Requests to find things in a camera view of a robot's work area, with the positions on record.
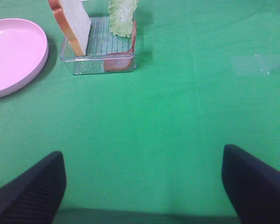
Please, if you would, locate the pink round plate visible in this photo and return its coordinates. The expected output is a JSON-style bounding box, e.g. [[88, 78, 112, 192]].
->
[[0, 18, 49, 98]]

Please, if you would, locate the red bacon strip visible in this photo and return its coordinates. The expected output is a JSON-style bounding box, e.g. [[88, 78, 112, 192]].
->
[[104, 21, 137, 72]]

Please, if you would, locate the clear plastic tray right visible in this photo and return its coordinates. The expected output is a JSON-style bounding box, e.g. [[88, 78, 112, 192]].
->
[[60, 17, 137, 75]]

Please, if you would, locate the green lettuce leaf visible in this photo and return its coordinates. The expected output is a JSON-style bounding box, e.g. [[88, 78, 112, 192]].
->
[[108, 0, 138, 38]]

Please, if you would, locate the bread slice orange crust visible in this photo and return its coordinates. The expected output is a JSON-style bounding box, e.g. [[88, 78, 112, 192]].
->
[[48, 0, 91, 56]]

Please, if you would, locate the green tablecloth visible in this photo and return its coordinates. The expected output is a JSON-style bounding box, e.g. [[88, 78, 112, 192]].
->
[[0, 0, 280, 216]]

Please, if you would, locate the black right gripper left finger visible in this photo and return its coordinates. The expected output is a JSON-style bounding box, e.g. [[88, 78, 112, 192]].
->
[[0, 151, 66, 224]]

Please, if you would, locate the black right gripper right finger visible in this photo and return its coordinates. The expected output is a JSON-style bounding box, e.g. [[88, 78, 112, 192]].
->
[[221, 144, 280, 224]]

